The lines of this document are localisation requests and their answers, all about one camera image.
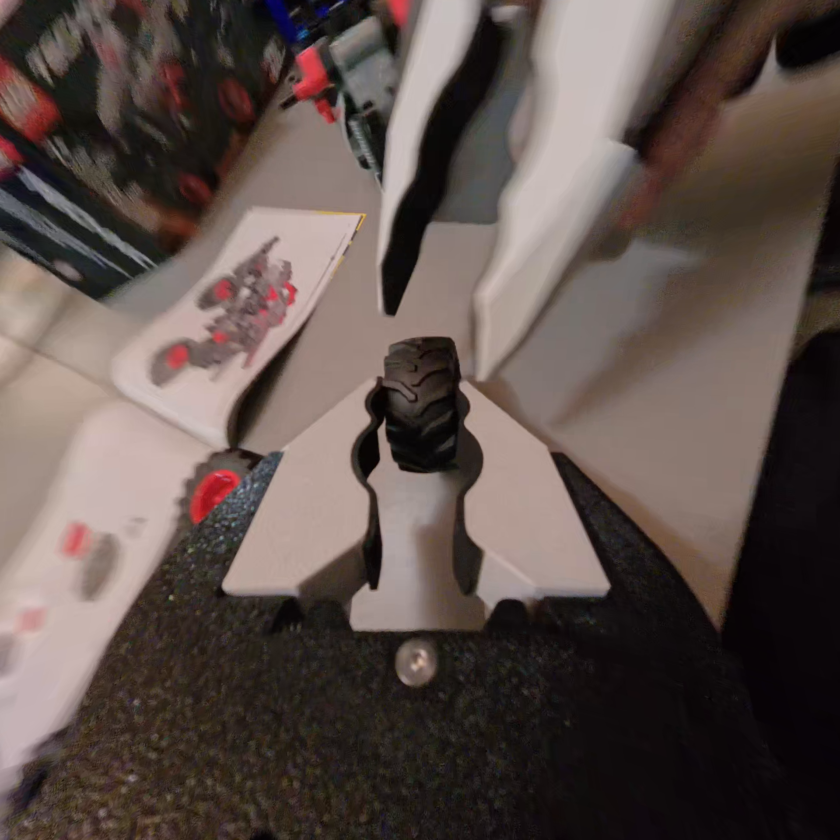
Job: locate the small black rubber tyre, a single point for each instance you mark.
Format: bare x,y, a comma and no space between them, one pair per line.
420,407

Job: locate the grey red toy truck chassis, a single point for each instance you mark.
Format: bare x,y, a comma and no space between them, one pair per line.
361,65

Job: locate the person's right hand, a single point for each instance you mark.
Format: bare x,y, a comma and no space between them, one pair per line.
702,98

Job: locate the black red toy box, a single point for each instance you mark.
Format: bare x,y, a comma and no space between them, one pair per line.
118,131

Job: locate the grey desk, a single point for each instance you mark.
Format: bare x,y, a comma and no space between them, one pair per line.
656,394

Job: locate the person's dark clothing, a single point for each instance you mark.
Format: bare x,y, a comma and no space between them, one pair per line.
800,590

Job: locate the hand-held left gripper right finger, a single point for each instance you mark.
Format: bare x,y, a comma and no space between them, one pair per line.
531,525

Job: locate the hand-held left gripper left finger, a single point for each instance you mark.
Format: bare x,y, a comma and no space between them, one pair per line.
302,525

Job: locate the white instruction booklet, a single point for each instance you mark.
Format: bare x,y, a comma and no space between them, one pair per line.
275,354

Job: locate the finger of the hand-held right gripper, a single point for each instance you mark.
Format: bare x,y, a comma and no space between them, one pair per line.
420,79
564,164

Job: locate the large black red toy wheel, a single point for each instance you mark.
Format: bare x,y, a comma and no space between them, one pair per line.
213,492

